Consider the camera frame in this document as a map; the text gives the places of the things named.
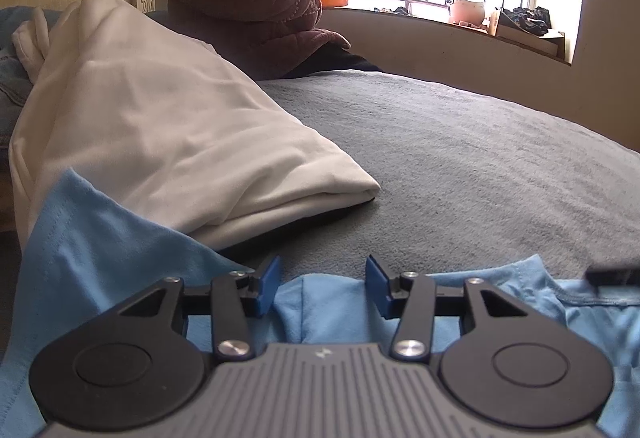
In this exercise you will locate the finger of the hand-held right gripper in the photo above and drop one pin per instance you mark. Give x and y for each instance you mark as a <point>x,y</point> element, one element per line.
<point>615,275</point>

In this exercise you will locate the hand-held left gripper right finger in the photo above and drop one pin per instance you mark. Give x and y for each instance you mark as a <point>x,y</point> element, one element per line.
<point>377,285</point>

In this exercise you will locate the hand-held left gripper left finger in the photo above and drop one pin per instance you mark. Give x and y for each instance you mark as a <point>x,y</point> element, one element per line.
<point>267,283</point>

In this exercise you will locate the light blue printed t-shirt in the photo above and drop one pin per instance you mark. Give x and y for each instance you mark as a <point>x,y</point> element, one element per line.
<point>100,238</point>

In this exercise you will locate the grey bed blanket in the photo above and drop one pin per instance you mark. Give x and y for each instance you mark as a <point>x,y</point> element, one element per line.
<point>475,168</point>

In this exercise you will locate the white folded shirt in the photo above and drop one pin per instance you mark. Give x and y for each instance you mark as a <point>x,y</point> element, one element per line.
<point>175,128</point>

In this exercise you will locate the cardboard box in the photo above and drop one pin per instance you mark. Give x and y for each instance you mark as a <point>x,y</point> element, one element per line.
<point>530,43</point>

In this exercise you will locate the dark cloth bundle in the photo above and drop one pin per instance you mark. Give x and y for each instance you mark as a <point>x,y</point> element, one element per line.
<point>525,18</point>

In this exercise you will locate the pink ceramic pot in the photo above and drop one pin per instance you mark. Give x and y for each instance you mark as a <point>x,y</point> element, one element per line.
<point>465,11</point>

